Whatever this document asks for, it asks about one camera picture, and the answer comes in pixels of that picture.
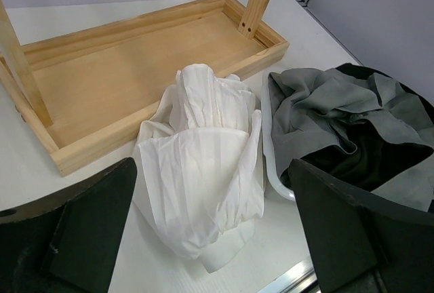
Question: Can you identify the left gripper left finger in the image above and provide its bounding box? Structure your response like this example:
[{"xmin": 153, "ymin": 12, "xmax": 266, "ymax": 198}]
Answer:
[{"xmin": 1, "ymin": 157, "xmax": 137, "ymax": 292}]

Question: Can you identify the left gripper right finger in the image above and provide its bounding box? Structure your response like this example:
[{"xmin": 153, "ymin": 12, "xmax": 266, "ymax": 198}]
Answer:
[{"xmin": 288, "ymin": 159, "xmax": 433, "ymax": 292}]

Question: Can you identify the grey pleated skirt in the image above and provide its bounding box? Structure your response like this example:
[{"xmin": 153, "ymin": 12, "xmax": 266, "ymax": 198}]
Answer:
[{"xmin": 268, "ymin": 64, "xmax": 433, "ymax": 212}]

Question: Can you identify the white ruffled skirt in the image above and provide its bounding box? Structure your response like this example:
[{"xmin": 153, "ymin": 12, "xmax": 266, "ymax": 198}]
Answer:
[{"xmin": 132, "ymin": 64, "xmax": 264, "ymax": 273}]

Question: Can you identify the white perforated plastic basket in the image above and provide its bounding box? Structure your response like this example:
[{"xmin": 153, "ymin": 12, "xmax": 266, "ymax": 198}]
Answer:
[{"xmin": 260, "ymin": 71, "xmax": 295, "ymax": 202}]

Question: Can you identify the wooden clothes rack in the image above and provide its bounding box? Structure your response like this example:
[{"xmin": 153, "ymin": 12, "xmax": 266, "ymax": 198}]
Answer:
[{"xmin": 1, "ymin": 0, "xmax": 289, "ymax": 176}]

